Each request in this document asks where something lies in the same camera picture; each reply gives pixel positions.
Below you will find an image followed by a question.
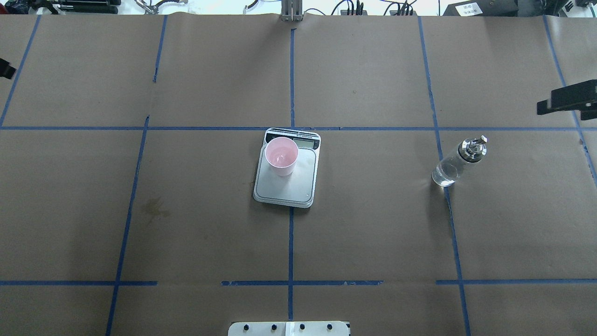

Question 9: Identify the clear glass sauce bottle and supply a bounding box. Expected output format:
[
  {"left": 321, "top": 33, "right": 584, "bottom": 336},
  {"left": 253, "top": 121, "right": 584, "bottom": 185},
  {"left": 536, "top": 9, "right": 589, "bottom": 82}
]
[{"left": 431, "top": 135, "right": 489, "bottom": 188}]

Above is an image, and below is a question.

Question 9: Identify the digital kitchen scale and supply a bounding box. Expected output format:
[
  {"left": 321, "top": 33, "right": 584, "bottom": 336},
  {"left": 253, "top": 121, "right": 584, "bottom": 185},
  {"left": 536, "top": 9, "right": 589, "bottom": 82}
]
[{"left": 252, "top": 127, "right": 321, "bottom": 209}]

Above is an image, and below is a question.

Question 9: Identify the black box with label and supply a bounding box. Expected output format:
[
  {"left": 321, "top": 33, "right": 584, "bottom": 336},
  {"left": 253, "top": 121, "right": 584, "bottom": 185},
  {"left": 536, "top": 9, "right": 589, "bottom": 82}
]
[{"left": 442, "top": 0, "right": 519, "bottom": 17}]

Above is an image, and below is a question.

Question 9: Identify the black object left edge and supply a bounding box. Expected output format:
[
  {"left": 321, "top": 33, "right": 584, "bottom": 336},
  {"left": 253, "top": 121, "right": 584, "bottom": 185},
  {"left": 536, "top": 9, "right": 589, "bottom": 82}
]
[{"left": 0, "top": 59, "right": 17, "bottom": 79}]

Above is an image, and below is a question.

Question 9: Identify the grey metal post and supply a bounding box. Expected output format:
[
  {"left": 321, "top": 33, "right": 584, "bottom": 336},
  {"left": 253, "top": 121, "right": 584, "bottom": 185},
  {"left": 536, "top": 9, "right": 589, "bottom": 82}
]
[{"left": 281, "top": 0, "right": 304, "bottom": 22}]

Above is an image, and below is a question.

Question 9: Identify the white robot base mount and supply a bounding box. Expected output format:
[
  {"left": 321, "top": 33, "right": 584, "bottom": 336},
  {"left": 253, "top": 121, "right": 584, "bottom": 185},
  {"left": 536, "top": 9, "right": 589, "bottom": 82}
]
[{"left": 228, "top": 321, "right": 351, "bottom": 336}]

